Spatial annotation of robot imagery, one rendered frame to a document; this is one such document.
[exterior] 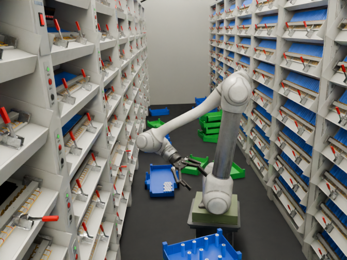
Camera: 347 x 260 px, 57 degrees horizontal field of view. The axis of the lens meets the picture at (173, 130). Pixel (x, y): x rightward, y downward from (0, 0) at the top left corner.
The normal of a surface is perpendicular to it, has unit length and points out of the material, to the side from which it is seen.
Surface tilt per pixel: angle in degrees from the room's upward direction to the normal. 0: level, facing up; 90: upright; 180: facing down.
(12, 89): 90
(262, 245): 0
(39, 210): 21
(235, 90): 83
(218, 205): 95
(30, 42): 90
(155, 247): 0
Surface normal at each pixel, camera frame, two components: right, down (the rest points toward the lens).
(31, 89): 0.03, 0.30
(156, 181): -0.02, -0.72
